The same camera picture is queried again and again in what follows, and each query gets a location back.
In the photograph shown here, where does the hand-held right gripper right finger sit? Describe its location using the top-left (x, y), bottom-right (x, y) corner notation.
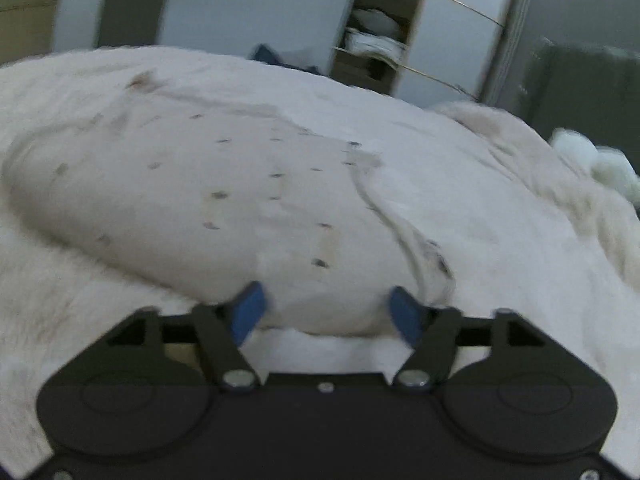
top-left (389, 286), bottom-right (571, 390)

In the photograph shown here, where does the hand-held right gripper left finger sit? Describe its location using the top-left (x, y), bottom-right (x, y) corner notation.
top-left (82, 281), bottom-right (266, 392)

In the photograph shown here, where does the beige dotted pajama shirt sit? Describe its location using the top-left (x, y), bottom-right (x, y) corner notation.
top-left (0, 100), bottom-right (458, 338)

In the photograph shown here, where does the white fluffy bed blanket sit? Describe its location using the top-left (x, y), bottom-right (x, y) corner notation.
top-left (0, 46), bottom-right (640, 471)

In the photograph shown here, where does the cream fluffy blanket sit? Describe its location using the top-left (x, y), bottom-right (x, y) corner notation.
top-left (432, 100), bottom-right (640, 271)

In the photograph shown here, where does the white plush toy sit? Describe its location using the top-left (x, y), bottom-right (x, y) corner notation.
top-left (550, 127), bottom-right (640, 201)

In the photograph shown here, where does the dark blue cloth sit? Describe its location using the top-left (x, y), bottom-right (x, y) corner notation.
top-left (249, 42), bottom-right (321, 73)

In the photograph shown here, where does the grey pillow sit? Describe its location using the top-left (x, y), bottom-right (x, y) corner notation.
top-left (350, 7), bottom-right (401, 36)

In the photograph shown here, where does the grey upholstered headboard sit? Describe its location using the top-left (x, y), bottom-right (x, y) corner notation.
top-left (520, 37), bottom-right (640, 176)

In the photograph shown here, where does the white sliding wardrobe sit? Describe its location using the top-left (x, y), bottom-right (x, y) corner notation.
top-left (160, 0), bottom-right (538, 111)

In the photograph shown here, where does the olive grey door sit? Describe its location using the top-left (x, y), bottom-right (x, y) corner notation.
top-left (97, 0), bottom-right (178, 51)

